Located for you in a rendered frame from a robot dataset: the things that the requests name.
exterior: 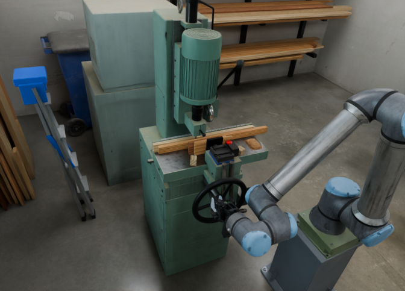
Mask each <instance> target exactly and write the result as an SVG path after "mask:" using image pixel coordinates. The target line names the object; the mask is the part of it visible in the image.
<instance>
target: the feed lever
mask: <svg viewBox="0 0 405 291"><path fill-rule="evenodd" d="M243 66H244V61H243V60H238V61H237V62H236V67H235V68H234V69H233V70H232V71H231V72H230V73H229V74H228V75H227V76H226V77H225V78H224V80H223V81H222V82H221V83H220V84H219V85H218V86H217V90H218V89H219V88H220V87H221V86H222V85H223V84H224V83H225V82H226V80H228V79H229V77H231V76H232V74H233V73H234V72H235V71H236V70H237V69H238V68H239V67H243Z"/></svg>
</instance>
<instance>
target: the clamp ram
mask: <svg viewBox="0 0 405 291"><path fill-rule="evenodd" d="M222 143H223V137H222V136H221V137H214V138H211V139H207V141H206V151H208V150H210V147H212V146H218V145H222Z"/></svg>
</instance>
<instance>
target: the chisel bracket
mask: <svg viewBox="0 0 405 291"><path fill-rule="evenodd" d="M184 123H185V125H186V126H187V128H188V129H189V131H190V132H191V134H192V135H193V136H194V137H195V136H202V134H201V132H200V131H199V130H201V131H202V132H203V133H206V125H207V124H206V122H205V121H204V119H203V118H202V120H201V121H194V120H192V112H191V111H189V112H185V113H184Z"/></svg>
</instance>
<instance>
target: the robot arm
mask: <svg viewBox="0 0 405 291"><path fill-rule="evenodd" d="M373 120H377V121H379V122H380V123H382V127H381V130H380V137H379V139H378V142H377V146H376V149H375V152H374V155H373V158H372V161H371V165H370V167H369V171H368V174H367V176H366V180H365V183H364V186H363V189H362V192H361V195H360V196H359V193H360V187H359V186H358V184H357V183H355V182H354V181H352V180H350V179H348V178H344V177H334V178H331V179H329V181H328V183H327V184H326V185H325V188H324V191H323V193H322V195H321V198H320V200H319V202H318V204H317V205H315V206H314V207H313V208H312V209H311V211H310V213H309V219H310V221H311V223H312V225H313V226H314V227H315V228H316V229H317V230H319V231H320V232H322V233H325V234H328V235H332V236H337V235H340V234H342V233H343V232H344V231H345V229H346V227H347V228H348V229H349V230H350V231H351V232H352V233H353V234H354V235H355V236H356V237H357V238H358V239H359V240H360V242H362V243H363V244H364V245H365V246H367V247H372V246H375V245H377V244H379V243H380V242H382V241H384V240H385V239H386V238H387V237H389V236H390V235H391V234H392V232H393V231H394V226H393V225H392V224H391V223H389V222H388V220H389V218H390V213H389V210H388V207H389V204H390V202H391V200H392V197H393V195H394V193H395V190H396V188H397V186H398V183H399V181H400V179H401V176H402V174H403V172H404V169H405V95H404V94H402V93H399V92H398V91H396V90H394V89H389V88H376V89H369V90H364V91H362V92H359V93H357V94H355V95H353V96H352V97H350V98H349V99H347V100H346V101H345V102H344V109H343V110H342V111H341V112H340V113H339V114H338V115H337V116H336V117H334V118H333V119H332V120H331V121H330V122H329V123H328V124H327V125H326V126H325V127H324V128H323V129H322V130H321V131H320V132H319V133H318V134H317V135H315V136H314V137H313V138H312V139H311V140H310V141H309V142H308V143H306V144H305V145H304V146H303V147H302V148H301V149H300V150H299V151H298V152H297V153H296V154H295V155H294V156H293V157H292V158H291V159H290V160H289V161H287V162H286V163H285V164H284V165H283V166H282V167H281V168H280V169H279V170H278V171H276V173H275V174H273V176H272V177H270V178H269V179H268V180H267V181H266V182H264V183H263V184H262V185H259V184H256V185H254V186H252V187H251V188H250V189H249V190H248V191H247V193H246V195H245V200H246V202H247V204H248V206H249V208H251V209H252V211H253V212H254V214H255V215H256V216H257V218H258V219H259V222H256V223H254V222H253V221H251V220H250V219H249V218H248V217H247V216H246V215H245V214H243V213H241V212H239V209H238V208H237V207H236V204H235V201H234V200H233V199H232V198H231V197H230V196H229V197H228V199H226V200H224V199H223V200H222V196H219V199H217V200H216V201H215V200H214V199H213V198H212V202H211V204H210V206H211V215H212V217H213V218H214V219H217V220H218V222H224V224H223V227H222V232H221V234H222V236H223V238H226V237H231V236H233V237H234V238H235V240H236V241H237V242H238V243H239V244H240V245H241V247H242V248H243V250H244V251H246V252H247V253H249V255H251V256H253V257H260V256H263V255H264V254H266V253H267V252H268V251H269V249H270V247H271V246H272V245H275V244H277V243H280V242H283V241H285V240H289V239H291V238H293V237H295V236H296V235H297V231H298V227H297V222H296V220H295V218H294V217H293V215H292V214H290V213H288V212H285V213H283V212H282V211H281V210H280V208H279V207H278V205H277V204H276V203H277V202H278V201H279V200H281V198H282V197H283V196H284V195H285V194H286V193H287V192H288V191H290V189H291V188H293V187H294V186H295V185H296V184H297V183H298V182H299V181H301V180H302V179H303V178H304V177H305V176H306V175H307V174H308V173H309V172H310V171H311V170H312V169H313V168H315V167H316V166H317V165H318V164H319V163H320V162H322V161H323V159H325V158H326V156H328V155H329V154H330V153H331V152H332V151H333V150H334V149H336V148H337V147H338V146H339V145H340V144H341V143H342V142H343V141H344V140H345V139H346V138H347V137H349V136H350V135H351V134H352V133H353V132H354V131H355V130H357V129H358V127H360V126H361V125H367V124H369V123H370V122H372V121H373ZM231 200H233V202H231Z"/></svg>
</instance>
